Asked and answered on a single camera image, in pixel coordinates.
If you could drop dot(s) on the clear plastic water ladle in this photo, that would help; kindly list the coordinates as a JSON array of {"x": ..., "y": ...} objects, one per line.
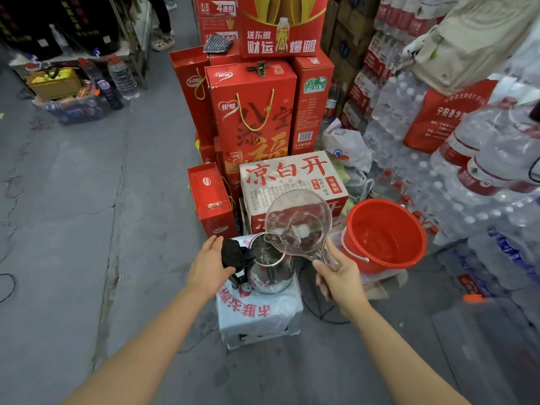
[{"x": 299, "y": 210}]

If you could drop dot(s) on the small red gift box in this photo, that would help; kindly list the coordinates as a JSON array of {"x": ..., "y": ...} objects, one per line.
[{"x": 209, "y": 202}]

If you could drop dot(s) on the white and red carton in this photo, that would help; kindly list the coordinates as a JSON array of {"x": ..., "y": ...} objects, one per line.
[{"x": 287, "y": 174}]

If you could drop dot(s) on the red tote bag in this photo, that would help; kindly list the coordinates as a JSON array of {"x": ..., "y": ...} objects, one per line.
[{"x": 443, "y": 122}]

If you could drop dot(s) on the stack of brown cartons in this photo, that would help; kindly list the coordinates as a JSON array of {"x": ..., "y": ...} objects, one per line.
[{"x": 350, "y": 29}]

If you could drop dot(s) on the yellow basket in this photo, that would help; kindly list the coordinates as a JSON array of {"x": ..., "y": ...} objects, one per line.
[{"x": 52, "y": 86}]

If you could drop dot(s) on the red box with green logo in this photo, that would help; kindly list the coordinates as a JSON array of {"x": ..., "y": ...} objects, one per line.
[{"x": 312, "y": 113}]

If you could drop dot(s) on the dark soda bottle red label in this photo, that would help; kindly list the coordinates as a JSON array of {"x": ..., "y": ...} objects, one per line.
[{"x": 332, "y": 105}]

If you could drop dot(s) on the person's left forearm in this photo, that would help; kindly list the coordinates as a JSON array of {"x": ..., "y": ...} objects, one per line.
[{"x": 143, "y": 354}]

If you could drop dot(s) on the clear jug with orange cap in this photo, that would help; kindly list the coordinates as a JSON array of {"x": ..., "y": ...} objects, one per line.
[{"x": 485, "y": 358}]

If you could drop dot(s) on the grey patterned cloth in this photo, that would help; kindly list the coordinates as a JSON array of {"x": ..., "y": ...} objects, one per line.
[{"x": 218, "y": 43}]

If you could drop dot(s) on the large red-label water bottle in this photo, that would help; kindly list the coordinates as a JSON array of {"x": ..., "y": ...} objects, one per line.
[
  {"x": 476, "y": 134},
  {"x": 493, "y": 177}
]

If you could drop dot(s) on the black carton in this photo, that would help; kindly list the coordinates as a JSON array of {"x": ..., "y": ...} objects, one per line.
[
  {"x": 29, "y": 25},
  {"x": 90, "y": 25}
]

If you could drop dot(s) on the clear plastic sheet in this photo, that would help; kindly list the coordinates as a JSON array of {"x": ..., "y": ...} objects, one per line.
[{"x": 379, "y": 280}]

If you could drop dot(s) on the person's right forearm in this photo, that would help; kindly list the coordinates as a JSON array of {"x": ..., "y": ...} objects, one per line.
[{"x": 405, "y": 362}]

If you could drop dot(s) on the person's left hand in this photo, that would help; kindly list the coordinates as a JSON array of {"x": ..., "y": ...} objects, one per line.
[{"x": 209, "y": 269}]

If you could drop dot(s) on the blue wrapped bottle pack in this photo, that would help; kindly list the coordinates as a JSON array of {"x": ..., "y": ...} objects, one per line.
[{"x": 71, "y": 111}]

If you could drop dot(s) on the red plastic bucket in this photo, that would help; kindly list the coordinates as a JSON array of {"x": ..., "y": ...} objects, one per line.
[{"x": 384, "y": 236}]

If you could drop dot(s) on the white plastic bag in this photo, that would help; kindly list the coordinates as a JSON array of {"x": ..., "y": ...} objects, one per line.
[{"x": 346, "y": 143}]

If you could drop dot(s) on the person's right hand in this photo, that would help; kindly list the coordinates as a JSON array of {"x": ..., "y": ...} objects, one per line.
[{"x": 344, "y": 286}]

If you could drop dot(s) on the purple drink bottle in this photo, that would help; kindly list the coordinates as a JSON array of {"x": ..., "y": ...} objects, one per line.
[{"x": 107, "y": 90}]

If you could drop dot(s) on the red carton with yellow print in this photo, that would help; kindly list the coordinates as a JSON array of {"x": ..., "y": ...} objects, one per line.
[{"x": 282, "y": 33}]

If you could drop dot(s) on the stool covered with white bag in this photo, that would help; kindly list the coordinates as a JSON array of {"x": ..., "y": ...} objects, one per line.
[{"x": 257, "y": 316}]

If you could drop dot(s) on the green leafy vegetables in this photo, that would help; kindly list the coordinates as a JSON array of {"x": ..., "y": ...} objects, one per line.
[{"x": 339, "y": 170}]

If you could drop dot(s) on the stack of bottled water packs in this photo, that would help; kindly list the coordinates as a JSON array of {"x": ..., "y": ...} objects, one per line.
[{"x": 401, "y": 118}]

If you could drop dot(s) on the beige canvas bag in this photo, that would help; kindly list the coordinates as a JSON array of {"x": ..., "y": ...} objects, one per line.
[{"x": 476, "y": 42}]

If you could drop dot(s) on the metal shelf rack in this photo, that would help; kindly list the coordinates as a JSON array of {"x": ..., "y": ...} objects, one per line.
[{"x": 139, "y": 50}]

